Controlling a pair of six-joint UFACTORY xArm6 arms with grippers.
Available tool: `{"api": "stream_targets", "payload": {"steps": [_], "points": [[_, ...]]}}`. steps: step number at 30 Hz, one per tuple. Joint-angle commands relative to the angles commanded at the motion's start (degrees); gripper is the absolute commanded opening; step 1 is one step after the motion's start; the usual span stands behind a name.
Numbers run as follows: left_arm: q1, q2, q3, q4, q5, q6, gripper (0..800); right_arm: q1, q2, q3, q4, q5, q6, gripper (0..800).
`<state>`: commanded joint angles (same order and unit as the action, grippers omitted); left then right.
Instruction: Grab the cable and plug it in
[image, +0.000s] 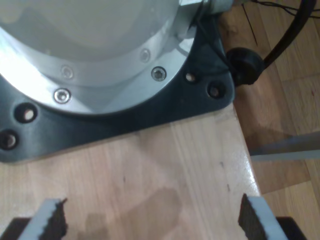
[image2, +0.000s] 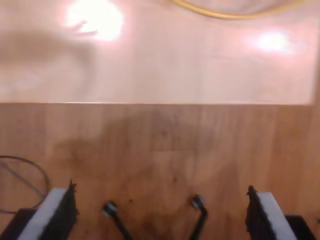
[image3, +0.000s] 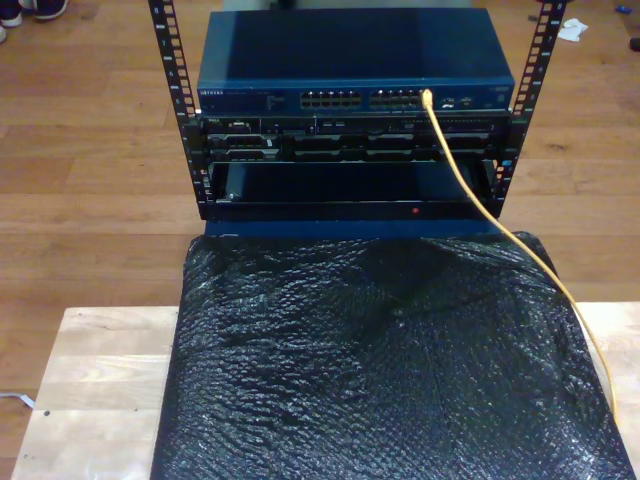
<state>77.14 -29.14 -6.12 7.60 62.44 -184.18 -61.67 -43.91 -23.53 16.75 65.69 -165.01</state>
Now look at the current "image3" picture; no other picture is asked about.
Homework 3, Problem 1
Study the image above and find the black bubble wrap mat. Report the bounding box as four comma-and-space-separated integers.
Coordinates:
149, 230, 639, 480

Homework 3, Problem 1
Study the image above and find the yellow network cable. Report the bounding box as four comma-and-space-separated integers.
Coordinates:
420, 88, 621, 426

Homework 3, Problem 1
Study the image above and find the black perforated rack post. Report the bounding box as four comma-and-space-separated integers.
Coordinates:
147, 0, 211, 224
492, 0, 570, 221

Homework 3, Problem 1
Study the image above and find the grey flat ribbon cable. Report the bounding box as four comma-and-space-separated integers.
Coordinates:
0, 391, 37, 409

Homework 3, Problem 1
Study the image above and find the blue network switch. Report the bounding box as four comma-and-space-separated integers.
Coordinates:
196, 8, 516, 119

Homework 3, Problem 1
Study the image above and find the white paper scrap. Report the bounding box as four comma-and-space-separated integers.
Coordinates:
557, 18, 590, 44

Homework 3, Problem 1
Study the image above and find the black rack server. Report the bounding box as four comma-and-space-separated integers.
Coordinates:
180, 115, 512, 164

